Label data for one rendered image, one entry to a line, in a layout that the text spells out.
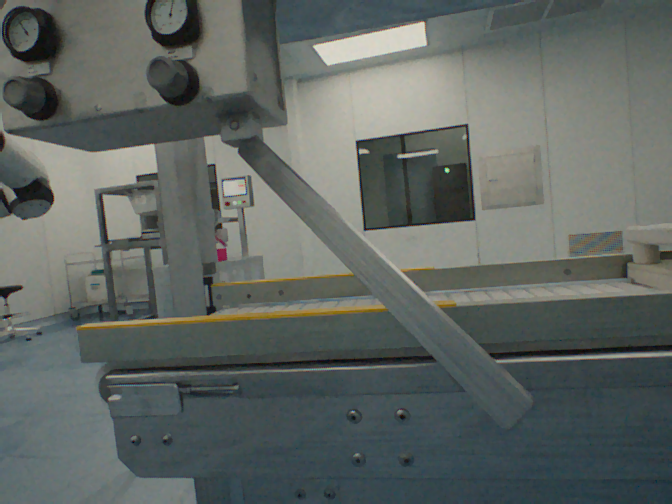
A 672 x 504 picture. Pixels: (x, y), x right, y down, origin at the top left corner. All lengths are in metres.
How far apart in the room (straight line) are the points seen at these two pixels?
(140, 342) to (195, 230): 0.32
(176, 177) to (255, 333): 0.41
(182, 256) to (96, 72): 0.38
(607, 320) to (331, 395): 0.22
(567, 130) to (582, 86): 0.50
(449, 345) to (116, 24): 0.34
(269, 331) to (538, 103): 5.42
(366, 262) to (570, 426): 0.21
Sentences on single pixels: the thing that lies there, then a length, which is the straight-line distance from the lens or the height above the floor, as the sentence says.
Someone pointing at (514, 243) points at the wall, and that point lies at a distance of 5.49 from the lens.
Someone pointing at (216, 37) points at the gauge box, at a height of 1.05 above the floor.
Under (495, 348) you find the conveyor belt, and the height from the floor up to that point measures 0.79.
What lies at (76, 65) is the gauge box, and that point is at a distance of 0.42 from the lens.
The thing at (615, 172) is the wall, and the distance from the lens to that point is 5.75.
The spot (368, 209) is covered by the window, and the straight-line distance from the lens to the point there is 5.52.
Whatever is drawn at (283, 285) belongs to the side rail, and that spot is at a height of 0.83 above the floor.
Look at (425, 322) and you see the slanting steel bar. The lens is 0.26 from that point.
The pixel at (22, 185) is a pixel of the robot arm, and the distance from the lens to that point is 1.19.
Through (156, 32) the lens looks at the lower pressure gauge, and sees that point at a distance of 0.37.
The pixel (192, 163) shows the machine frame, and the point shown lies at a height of 1.03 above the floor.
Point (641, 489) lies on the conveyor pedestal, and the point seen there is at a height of 0.66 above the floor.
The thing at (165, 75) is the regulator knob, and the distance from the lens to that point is 0.35.
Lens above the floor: 0.90
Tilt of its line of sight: 3 degrees down
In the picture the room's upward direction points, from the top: 6 degrees counter-clockwise
